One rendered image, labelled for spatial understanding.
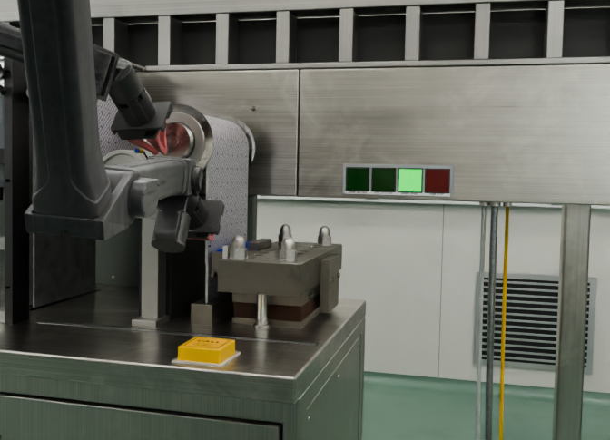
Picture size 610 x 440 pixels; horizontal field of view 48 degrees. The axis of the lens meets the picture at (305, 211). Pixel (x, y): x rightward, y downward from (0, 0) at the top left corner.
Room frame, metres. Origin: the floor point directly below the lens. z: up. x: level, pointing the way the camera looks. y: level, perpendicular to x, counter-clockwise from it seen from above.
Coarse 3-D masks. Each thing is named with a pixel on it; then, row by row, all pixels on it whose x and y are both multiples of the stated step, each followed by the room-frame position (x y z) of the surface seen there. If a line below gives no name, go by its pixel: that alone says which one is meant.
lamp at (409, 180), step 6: (402, 174) 1.54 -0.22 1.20; (408, 174) 1.53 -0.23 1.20; (414, 174) 1.53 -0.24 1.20; (420, 174) 1.53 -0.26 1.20; (402, 180) 1.54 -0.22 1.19; (408, 180) 1.53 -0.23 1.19; (414, 180) 1.53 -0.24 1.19; (420, 180) 1.53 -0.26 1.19; (402, 186) 1.54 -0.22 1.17; (408, 186) 1.53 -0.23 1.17; (414, 186) 1.53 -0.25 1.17; (420, 186) 1.53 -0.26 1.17
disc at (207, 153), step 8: (176, 104) 1.32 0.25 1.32; (184, 104) 1.32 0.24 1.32; (184, 112) 1.31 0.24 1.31; (192, 112) 1.31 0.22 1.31; (200, 112) 1.31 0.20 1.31; (200, 120) 1.31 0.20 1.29; (208, 128) 1.30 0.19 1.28; (208, 136) 1.30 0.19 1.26; (208, 144) 1.30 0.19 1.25; (208, 152) 1.30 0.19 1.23; (200, 160) 1.31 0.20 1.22; (208, 160) 1.30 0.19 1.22
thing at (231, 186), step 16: (208, 176) 1.31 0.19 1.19; (224, 176) 1.39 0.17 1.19; (240, 176) 1.49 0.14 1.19; (208, 192) 1.31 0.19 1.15; (224, 192) 1.40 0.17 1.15; (240, 192) 1.49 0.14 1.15; (224, 208) 1.40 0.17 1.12; (240, 208) 1.49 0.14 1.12; (224, 224) 1.40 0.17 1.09; (240, 224) 1.49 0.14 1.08; (208, 240) 1.31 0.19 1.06; (224, 240) 1.40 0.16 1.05; (208, 256) 1.31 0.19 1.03
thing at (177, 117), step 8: (176, 112) 1.31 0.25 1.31; (168, 120) 1.32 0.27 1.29; (176, 120) 1.31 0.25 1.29; (184, 120) 1.31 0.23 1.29; (192, 120) 1.31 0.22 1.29; (192, 128) 1.31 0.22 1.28; (200, 128) 1.30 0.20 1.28; (200, 136) 1.30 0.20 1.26; (200, 144) 1.30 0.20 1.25; (192, 152) 1.31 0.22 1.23; (200, 152) 1.30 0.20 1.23
